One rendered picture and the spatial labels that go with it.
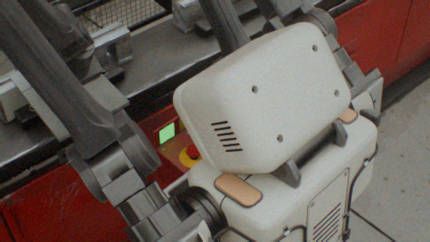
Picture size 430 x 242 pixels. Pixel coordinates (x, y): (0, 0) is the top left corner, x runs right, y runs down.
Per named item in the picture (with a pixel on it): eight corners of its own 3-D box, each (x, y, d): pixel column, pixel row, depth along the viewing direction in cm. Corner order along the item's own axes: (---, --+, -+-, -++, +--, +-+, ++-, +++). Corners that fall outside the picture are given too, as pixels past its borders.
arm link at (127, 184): (120, 216, 78) (152, 195, 78) (78, 154, 78) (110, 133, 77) (129, 205, 87) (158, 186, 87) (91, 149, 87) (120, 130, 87)
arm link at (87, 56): (75, 61, 106) (101, 48, 109) (58, 32, 107) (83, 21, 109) (72, 76, 112) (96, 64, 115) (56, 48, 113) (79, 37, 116)
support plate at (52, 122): (59, 142, 118) (58, 139, 117) (9, 78, 132) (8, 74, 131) (130, 104, 126) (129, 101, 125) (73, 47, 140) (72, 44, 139)
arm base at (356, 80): (345, 105, 95) (383, 72, 101) (319, 64, 95) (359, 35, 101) (316, 117, 103) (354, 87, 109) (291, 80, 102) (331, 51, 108)
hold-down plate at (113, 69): (24, 131, 136) (21, 122, 134) (15, 119, 139) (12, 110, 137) (125, 78, 149) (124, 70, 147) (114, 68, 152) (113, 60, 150)
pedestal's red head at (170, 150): (197, 214, 146) (196, 169, 133) (157, 177, 154) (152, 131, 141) (252, 172, 156) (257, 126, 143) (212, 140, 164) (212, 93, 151)
